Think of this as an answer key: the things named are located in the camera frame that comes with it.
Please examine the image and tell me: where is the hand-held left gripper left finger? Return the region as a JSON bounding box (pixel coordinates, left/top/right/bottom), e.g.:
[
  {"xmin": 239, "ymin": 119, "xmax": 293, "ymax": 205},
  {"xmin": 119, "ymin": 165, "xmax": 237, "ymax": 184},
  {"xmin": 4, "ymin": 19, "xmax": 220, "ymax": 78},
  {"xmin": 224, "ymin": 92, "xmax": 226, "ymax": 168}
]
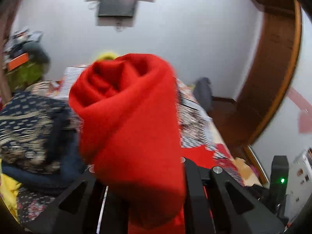
[{"xmin": 30, "ymin": 165, "xmax": 129, "ymax": 234}]

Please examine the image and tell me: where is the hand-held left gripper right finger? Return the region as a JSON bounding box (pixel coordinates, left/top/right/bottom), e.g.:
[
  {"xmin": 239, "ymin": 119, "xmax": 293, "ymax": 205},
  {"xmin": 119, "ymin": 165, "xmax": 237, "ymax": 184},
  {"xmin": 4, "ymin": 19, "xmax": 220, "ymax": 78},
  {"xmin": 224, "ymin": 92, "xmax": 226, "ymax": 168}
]
[{"xmin": 182, "ymin": 157, "xmax": 286, "ymax": 234}]

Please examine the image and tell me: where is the red zip jacket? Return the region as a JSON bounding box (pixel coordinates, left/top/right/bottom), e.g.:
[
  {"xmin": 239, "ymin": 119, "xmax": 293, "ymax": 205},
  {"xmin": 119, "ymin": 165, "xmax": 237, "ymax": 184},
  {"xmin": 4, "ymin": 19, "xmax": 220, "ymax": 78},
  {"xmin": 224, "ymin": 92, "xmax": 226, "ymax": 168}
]
[{"xmin": 69, "ymin": 53, "xmax": 236, "ymax": 234}]

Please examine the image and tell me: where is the dark blue folded cloth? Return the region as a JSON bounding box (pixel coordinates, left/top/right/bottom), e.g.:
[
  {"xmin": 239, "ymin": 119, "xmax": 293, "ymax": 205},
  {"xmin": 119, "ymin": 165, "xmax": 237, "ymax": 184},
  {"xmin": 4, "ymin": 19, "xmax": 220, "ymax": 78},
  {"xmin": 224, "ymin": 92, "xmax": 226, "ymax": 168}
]
[{"xmin": 2, "ymin": 149, "xmax": 89, "ymax": 197}]

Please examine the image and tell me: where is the tan cloth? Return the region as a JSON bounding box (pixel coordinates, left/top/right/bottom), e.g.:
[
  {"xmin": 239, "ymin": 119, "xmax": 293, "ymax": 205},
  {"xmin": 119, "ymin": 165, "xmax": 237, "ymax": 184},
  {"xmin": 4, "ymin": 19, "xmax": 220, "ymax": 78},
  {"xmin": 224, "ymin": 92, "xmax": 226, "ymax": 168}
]
[{"xmin": 233, "ymin": 158, "xmax": 261, "ymax": 187}]

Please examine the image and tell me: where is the yellow garment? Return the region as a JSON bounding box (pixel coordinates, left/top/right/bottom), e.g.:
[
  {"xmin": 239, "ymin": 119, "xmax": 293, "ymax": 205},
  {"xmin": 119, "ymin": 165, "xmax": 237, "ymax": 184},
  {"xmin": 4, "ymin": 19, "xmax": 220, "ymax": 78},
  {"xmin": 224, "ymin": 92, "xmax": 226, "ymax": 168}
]
[{"xmin": 0, "ymin": 160, "xmax": 23, "ymax": 222}]

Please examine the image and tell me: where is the navy gold patterned cloth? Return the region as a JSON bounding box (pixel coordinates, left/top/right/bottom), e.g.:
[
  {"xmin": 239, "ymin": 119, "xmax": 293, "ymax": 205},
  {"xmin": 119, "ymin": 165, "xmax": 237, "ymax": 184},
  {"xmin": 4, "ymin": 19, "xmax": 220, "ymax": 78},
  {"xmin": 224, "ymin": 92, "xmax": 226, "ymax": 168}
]
[{"xmin": 0, "ymin": 90, "xmax": 82, "ymax": 175}]

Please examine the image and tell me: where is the patchwork printed blanket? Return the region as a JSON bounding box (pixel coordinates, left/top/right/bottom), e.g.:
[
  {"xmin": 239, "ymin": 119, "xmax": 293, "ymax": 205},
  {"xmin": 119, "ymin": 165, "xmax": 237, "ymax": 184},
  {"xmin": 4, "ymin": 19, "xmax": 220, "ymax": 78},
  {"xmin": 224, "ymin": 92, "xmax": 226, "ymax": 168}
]
[{"xmin": 15, "ymin": 65, "xmax": 244, "ymax": 226}]

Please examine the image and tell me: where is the grey bag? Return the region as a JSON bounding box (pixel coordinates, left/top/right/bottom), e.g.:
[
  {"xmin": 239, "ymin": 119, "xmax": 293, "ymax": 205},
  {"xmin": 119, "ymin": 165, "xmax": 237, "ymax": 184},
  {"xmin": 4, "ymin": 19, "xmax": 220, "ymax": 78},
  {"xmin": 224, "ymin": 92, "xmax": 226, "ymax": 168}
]
[{"xmin": 194, "ymin": 77, "xmax": 214, "ymax": 111}]

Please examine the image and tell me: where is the brown wooden door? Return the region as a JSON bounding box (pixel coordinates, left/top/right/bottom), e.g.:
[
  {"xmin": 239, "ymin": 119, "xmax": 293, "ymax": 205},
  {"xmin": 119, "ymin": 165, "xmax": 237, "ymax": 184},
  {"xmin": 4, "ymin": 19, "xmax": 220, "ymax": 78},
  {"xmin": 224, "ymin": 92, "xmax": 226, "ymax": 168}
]
[{"xmin": 206, "ymin": 0, "xmax": 303, "ymax": 156}]

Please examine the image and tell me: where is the yellow plush toy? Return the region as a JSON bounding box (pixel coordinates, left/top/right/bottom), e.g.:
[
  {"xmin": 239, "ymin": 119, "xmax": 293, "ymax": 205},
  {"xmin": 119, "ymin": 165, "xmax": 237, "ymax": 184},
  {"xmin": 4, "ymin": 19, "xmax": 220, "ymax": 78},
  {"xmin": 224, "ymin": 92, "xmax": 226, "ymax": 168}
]
[{"xmin": 94, "ymin": 51, "xmax": 118, "ymax": 62}]

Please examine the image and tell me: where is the orange box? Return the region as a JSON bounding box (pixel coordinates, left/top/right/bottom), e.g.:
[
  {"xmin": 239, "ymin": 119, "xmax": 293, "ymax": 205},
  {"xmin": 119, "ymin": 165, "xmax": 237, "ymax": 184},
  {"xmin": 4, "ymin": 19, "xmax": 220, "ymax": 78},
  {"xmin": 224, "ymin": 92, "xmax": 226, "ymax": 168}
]
[{"xmin": 7, "ymin": 53, "xmax": 30, "ymax": 71}]

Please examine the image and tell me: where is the pink heart wall decoration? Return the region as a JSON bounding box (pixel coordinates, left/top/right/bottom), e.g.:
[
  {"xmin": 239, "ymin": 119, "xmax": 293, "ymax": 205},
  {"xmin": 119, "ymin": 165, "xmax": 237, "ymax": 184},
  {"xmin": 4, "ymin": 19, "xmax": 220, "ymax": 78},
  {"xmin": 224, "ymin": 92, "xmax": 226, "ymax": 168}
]
[{"xmin": 288, "ymin": 88, "xmax": 312, "ymax": 135}]

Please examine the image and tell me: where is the small black wall monitor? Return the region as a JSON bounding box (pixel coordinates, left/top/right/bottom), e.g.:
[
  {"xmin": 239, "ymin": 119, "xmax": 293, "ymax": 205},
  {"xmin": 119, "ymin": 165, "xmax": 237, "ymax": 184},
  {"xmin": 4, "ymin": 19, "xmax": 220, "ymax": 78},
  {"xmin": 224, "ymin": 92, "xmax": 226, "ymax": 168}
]
[{"xmin": 96, "ymin": 0, "xmax": 139, "ymax": 19}]

